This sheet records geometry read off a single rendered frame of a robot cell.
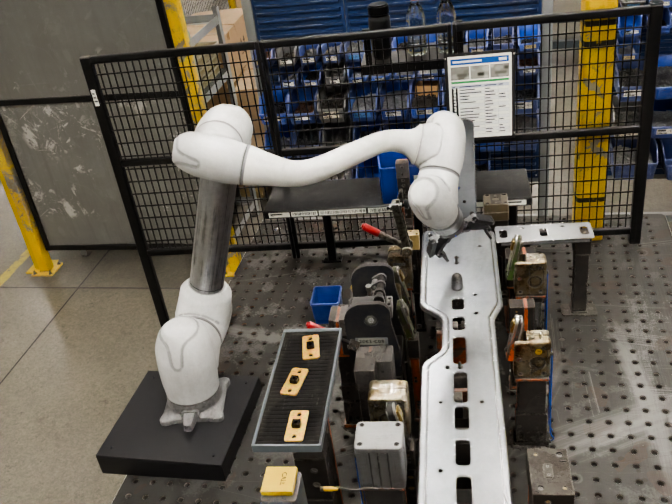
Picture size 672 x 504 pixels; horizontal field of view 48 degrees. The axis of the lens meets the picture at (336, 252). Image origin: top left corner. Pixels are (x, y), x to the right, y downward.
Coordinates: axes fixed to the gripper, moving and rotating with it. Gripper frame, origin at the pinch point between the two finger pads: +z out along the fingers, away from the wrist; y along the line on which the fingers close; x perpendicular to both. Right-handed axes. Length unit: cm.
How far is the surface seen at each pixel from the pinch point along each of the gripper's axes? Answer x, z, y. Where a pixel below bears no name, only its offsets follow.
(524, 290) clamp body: 15.8, 11.7, -7.8
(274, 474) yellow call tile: 52, -70, 45
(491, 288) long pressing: 14.0, 2.4, -0.5
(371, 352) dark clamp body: 27, -33, 29
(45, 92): -207, 52, 159
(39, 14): -221, 24, 133
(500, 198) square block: -18.9, 24.2, -14.2
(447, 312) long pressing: 17.6, -6.9, 12.1
